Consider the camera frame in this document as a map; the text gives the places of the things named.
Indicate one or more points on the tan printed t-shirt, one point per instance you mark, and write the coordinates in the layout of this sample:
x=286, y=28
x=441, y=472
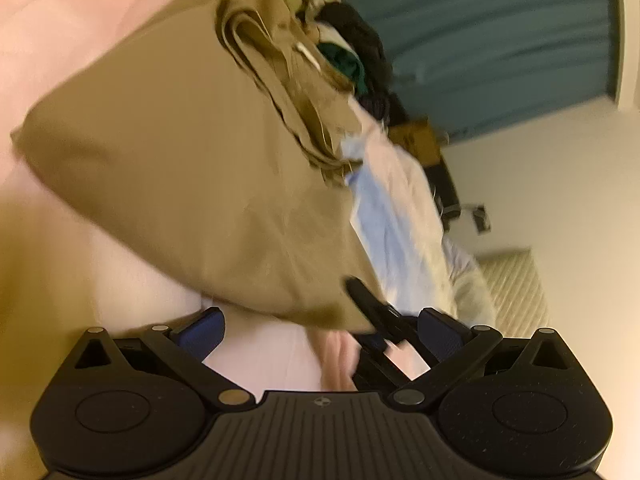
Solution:
x=175, y=160

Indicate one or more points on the brown paper bag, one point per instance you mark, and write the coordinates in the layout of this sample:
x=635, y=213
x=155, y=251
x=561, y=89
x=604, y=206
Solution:
x=415, y=135

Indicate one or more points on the wide blue curtain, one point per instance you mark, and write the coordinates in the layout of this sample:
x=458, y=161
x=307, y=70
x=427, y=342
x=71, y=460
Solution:
x=475, y=35

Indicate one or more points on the wall power outlet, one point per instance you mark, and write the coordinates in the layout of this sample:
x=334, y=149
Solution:
x=482, y=217

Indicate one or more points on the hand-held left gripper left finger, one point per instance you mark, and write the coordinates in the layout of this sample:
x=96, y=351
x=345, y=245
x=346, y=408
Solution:
x=202, y=334

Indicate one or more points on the light blue pillow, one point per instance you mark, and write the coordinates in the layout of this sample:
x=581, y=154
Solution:
x=470, y=285

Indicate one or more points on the pile of mixed clothes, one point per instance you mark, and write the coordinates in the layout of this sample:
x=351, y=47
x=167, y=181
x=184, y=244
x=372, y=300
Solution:
x=360, y=35

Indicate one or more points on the black sofa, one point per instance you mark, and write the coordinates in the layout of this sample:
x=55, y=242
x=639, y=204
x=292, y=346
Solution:
x=445, y=185

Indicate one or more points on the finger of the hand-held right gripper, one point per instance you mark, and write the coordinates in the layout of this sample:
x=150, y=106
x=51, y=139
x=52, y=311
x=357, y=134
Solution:
x=375, y=310
x=372, y=367

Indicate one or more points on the striped beige cushion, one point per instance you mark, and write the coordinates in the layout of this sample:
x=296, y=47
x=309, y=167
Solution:
x=515, y=285

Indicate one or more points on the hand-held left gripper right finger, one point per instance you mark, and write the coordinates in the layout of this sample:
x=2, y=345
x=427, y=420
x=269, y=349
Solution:
x=440, y=334

